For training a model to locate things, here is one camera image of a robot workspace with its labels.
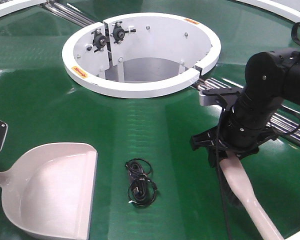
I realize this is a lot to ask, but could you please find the pink hand broom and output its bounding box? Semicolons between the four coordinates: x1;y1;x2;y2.
219;151;283;240

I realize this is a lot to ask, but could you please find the white outer rim right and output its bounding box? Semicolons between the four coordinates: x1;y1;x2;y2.
236;0;300;28

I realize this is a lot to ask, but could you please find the left black bearing mount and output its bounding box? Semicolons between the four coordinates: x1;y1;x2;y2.
92;28;107;53

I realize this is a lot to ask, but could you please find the near steel roller set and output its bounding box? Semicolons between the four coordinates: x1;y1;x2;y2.
191;77;300;147

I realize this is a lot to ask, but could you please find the orange sticker rear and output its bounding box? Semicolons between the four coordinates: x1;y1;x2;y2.
184;18;200;25

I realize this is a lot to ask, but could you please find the white rim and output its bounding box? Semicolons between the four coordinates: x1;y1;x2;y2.
236;0;300;28
0;0;47;18

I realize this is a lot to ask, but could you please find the steel roller set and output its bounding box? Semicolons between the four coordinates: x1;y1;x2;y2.
40;0;96;28
191;77;300;147

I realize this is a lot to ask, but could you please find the black bearing mount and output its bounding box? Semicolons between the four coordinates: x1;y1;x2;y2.
92;28;107;53
110;21;137;44

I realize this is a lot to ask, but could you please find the white outer rim left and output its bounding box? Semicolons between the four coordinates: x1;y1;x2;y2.
0;0;47;18

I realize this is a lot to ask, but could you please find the pink plastic dustpan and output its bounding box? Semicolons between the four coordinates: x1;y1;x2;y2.
0;142;98;240

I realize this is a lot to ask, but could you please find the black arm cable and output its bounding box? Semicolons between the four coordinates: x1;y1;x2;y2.
214;21;300;240

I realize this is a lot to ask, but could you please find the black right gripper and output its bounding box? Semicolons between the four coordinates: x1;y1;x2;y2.
190;119;279;168

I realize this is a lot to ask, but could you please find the far steel roller set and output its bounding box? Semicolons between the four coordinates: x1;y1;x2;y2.
40;0;96;28

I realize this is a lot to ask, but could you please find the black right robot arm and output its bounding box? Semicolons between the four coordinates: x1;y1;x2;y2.
190;48;300;168

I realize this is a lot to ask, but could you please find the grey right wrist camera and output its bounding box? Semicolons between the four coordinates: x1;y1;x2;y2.
199;87;241;108

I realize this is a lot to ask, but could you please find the right black bearing mount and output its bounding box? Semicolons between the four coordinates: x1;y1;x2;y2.
110;21;137;44

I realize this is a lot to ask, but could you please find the white inner conveyor ring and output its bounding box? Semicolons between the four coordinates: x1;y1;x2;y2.
61;12;222;99

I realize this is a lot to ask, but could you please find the yellow arrow sticker front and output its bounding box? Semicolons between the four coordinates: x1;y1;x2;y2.
71;66;88;79

